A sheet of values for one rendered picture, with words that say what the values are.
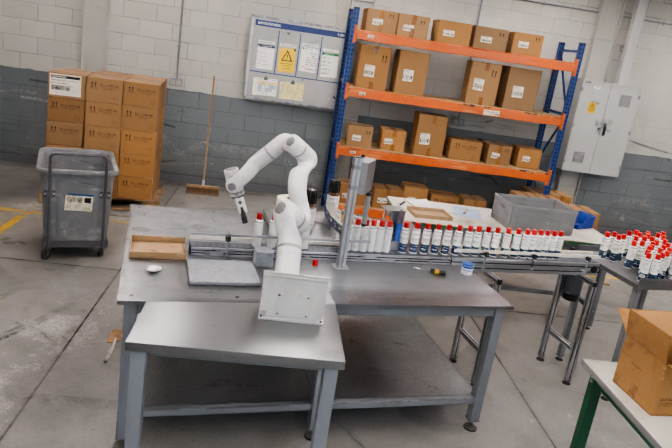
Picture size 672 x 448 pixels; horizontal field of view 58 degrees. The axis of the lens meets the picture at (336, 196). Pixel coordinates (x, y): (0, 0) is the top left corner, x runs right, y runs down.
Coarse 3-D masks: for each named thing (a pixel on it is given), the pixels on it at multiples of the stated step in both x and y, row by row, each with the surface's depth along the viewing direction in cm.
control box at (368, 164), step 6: (366, 162) 341; (372, 162) 348; (366, 168) 341; (372, 168) 351; (360, 174) 343; (366, 174) 342; (372, 174) 354; (360, 180) 344; (366, 180) 344; (372, 180) 358; (348, 186) 348; (360, 186) 344; (366, 186) 347; (360, 192) 345; (366, 192) 350
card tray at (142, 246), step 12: (132, 240) 347; (144, 240) 349; (156, 240) 351; (168, 240) 353; (180, 240) 355; (132, 252) 323; (144, 252) 325; (156, 252) 327; (168, 252) 329; (180, 252) 341
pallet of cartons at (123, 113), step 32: (64, 96) 611; (96, 96) 616; (128, 96) 622; (160, 96) 641; (64, 128) 619; (96, 128) 625; (128, 128) 630; (160, 128) 679; (128, 160) 639; (160, 160) 720; (128, 192) 648; (160, 192) 696
